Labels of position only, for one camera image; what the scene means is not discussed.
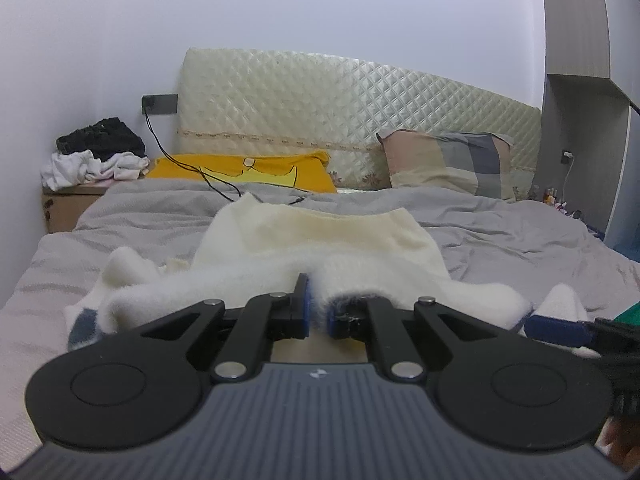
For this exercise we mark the cardboard box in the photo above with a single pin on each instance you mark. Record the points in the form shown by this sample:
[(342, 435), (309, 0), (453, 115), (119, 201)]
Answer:
[(62, 207)]

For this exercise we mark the dark wall socket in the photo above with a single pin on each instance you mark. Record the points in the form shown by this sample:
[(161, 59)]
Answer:
[(160, 104)]

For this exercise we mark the yellow pillow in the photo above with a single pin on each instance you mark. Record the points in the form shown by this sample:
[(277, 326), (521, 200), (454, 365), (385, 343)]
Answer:
[(270, 172)]

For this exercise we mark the white blue striped fluffy sweater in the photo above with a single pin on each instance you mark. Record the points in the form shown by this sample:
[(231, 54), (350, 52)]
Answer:
[(310, 240)]

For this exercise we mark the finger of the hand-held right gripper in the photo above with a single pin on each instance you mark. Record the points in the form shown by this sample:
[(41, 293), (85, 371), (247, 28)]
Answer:
[(555, 329)]

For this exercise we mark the light dotted bed sheet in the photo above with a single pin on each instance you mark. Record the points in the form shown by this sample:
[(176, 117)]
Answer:
[(35, 310)]

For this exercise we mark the plaid pillow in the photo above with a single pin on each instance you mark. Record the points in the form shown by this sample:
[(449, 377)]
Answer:
[(450, 162)]

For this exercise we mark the green cloth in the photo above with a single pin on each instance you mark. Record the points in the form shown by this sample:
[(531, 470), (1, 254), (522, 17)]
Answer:
[(630, 312)]

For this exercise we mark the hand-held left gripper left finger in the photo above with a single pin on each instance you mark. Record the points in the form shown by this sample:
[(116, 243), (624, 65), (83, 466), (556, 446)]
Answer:
[(303, 310)]

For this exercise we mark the grey cabinet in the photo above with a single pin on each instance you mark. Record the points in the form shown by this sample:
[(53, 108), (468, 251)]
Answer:
[(575, 20)]

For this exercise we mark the cream quilted headboard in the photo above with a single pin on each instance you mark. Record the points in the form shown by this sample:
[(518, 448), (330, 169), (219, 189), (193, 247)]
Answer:
[(325, 105)]

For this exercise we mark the black clothes pile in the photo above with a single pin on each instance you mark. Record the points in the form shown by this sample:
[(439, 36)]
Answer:
[(102, 137)]

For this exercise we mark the white clothes pile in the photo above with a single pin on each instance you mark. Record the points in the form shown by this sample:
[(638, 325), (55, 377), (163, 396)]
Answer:
[(85, 170)]

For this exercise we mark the dark blue cloth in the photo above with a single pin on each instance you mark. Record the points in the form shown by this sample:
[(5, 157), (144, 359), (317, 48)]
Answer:
[(625, 250)]

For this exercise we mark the person's right hand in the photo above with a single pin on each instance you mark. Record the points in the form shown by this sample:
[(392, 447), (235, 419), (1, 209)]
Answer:
[(622, 442)]

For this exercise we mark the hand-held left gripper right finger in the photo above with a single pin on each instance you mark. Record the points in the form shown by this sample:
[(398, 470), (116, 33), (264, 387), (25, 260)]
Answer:
[(332, 321)]

